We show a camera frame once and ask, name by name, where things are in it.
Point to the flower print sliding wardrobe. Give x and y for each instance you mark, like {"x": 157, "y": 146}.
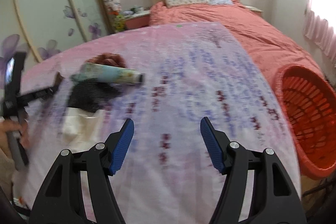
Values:
{"x": 47, "y": 11}

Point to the clear tube of plush toys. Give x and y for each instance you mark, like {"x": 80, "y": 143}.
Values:
{"x": 113, "y": 6}

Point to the pink curtain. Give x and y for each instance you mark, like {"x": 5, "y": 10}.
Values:
{"x": 320, "y": 24}

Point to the light blue patterned packet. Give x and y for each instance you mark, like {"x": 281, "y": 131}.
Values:
{"x": 110, "y": 75}

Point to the white mug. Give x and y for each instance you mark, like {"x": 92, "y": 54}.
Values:
{"x": 139, "y": 9}

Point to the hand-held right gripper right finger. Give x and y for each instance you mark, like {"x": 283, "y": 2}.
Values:
{"x": 212, "y": 148}

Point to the orange plastic laundry basket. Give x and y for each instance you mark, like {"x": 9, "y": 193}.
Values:
{"x": 304, "y": 113}

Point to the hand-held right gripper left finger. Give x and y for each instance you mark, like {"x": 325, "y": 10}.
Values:
{"x": 122, "y": 150}

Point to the white paper bag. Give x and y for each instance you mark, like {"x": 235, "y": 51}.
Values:
{"x": 78, "y": 127}

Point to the dark grey garment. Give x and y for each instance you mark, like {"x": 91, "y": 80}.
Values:
{"x": 92, "y": 95}

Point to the pink nightstand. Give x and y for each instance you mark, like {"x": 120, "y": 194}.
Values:
{"x": 136, "y": 20}
{"x": 254, "y": 11}

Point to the pink floral table cloth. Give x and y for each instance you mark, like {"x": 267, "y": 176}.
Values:
{"x": 170, "y": 82}

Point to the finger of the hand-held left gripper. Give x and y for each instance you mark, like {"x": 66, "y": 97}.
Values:
{"x": 39, "y": 94}

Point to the person's left hand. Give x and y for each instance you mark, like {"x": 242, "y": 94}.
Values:
{"x": 25, "y": 134}

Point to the coral duvet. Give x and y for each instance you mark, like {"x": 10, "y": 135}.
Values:
{"x": 236, "y": 27}

